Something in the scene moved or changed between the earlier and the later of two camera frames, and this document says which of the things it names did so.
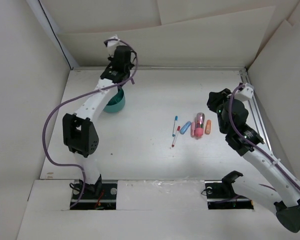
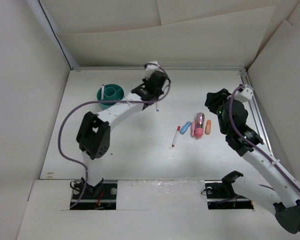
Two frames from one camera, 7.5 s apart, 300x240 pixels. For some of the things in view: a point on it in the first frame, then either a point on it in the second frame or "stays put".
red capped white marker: (175, 138) stays put
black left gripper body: (130, 66) → (158, 95)
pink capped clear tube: (200, 124) stays put
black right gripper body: (214, 104) stays put
